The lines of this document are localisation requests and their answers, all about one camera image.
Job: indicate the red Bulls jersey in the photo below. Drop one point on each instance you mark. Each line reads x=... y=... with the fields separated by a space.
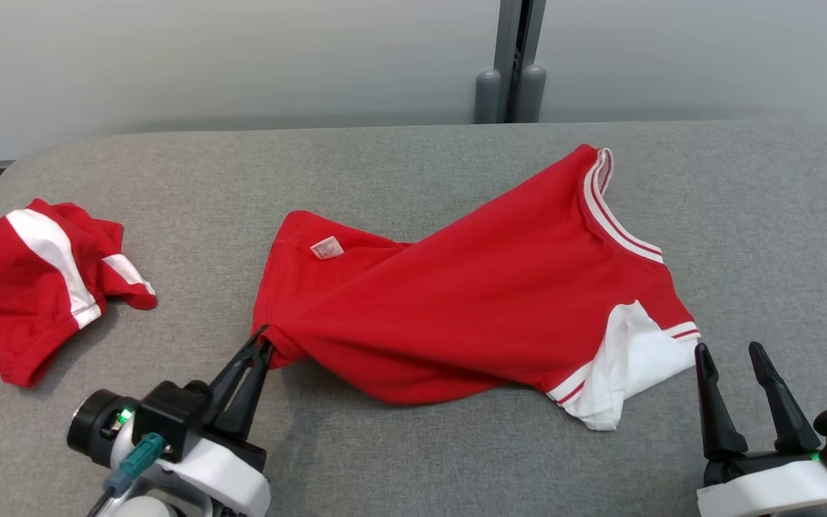
x=471 y=309

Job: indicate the red shorts with white stripes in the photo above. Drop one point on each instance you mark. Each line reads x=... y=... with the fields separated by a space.
x=11 y=309

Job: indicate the grey cylindrical post bumper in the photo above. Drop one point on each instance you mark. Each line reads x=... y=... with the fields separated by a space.
x=532 y=93
x=487 y=97

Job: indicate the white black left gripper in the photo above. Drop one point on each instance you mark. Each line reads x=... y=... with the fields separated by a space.
x=230 y=477

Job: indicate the grey aluminium wall post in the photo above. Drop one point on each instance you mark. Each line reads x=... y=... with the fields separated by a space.
x=510 y=36

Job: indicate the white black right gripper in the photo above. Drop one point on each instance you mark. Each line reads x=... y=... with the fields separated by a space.
x=765 y=492

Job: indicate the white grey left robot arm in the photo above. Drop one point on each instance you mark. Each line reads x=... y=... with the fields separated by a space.
x=144 y=506

